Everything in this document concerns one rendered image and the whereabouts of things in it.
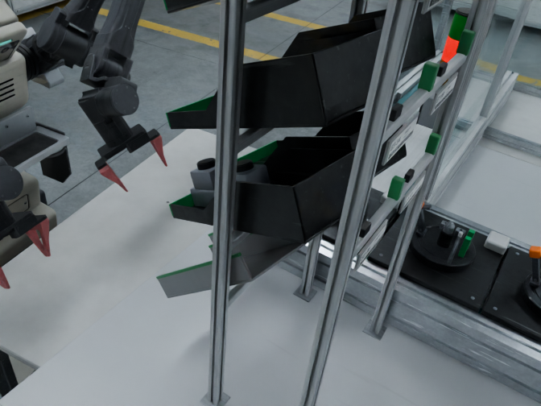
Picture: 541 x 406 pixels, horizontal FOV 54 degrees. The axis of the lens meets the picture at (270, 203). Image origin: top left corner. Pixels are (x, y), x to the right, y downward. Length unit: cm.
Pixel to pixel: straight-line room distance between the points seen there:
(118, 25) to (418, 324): 84
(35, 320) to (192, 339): 31
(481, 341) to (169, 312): 62
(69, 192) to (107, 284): 177
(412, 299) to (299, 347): 25
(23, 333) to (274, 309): 50
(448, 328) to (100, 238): 80
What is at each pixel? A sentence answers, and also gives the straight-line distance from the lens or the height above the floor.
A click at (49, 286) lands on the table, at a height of 86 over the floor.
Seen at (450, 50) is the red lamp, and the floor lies 134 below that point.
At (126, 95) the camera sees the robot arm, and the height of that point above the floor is 127.
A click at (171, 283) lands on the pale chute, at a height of 103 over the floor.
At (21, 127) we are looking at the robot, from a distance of 137.
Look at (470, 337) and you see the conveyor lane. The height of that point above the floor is 93.
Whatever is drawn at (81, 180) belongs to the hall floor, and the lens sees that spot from 303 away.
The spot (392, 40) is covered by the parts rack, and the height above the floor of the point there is 157.
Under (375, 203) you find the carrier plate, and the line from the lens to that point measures 130.
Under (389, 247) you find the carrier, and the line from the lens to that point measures 119.
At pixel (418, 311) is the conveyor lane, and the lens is 113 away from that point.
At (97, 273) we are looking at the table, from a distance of 124.
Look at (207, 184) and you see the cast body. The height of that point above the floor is 125.
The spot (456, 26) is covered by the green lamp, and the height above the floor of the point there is 139.
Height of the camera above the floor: 172
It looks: 37 degrees down
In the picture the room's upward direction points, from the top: 7 degrees clockwise
